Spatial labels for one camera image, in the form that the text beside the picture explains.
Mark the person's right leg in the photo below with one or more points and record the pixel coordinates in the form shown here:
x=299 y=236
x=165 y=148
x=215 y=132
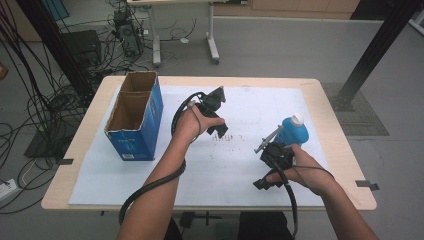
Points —
x=263 y=228

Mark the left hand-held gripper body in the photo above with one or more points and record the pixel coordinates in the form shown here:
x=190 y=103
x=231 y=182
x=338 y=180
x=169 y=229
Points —
x=211 y=103

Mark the black box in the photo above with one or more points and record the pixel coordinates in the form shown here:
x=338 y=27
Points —
x=83 y=46

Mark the black tape strip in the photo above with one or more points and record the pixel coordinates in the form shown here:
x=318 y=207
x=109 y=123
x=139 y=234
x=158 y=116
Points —
x=65 y=162
x=366 y=184

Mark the black computer tower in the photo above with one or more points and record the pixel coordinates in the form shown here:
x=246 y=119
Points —
x=128 y=33

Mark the person's left hand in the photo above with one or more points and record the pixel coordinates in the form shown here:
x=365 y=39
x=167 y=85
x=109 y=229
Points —
x=188 y=125

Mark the black metal post with base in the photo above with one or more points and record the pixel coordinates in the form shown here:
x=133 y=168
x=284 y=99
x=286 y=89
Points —
x=376 y=50

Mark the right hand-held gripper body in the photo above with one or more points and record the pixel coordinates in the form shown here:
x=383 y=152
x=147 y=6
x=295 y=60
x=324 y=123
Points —
x=278 y=156

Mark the black table frame bar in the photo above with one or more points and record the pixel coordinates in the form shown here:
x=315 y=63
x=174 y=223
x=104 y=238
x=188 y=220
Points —
x=188 y=218

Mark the blue plastic bottle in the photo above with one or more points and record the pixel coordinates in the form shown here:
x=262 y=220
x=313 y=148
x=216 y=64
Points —
x=293 y=135

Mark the blue cardboard box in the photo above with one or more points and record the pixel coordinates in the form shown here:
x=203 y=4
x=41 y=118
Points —
x=146 y=133

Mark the white power strip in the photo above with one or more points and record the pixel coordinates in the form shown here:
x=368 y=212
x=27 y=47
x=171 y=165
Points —
x=7 y=189

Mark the person's left leg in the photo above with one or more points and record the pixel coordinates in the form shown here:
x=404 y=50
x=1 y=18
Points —
x=174 y=231

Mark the white desk frame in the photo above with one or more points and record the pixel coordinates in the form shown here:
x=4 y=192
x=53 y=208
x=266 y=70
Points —
x=212 y=43

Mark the white bottle cap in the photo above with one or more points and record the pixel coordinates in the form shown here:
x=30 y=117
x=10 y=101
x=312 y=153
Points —
x=297 y=119

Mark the white paper sheet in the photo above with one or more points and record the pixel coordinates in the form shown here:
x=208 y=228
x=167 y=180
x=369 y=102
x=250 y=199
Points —
x=226 y=173

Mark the person's right hand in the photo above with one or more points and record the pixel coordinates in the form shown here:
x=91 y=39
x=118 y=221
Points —
x=308 y=171

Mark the grey floor mat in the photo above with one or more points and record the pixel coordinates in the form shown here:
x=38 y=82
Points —
x=363 y=123

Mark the person's leg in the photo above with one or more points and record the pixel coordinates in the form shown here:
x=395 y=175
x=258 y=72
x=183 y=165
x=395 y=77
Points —
x=263 y=228
x=174 y=231

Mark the black floor plate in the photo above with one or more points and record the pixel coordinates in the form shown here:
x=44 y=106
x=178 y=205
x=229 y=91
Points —
x=43 y=146

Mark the wooden cabinet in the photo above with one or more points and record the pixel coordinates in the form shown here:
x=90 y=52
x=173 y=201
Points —
x=293 y=8

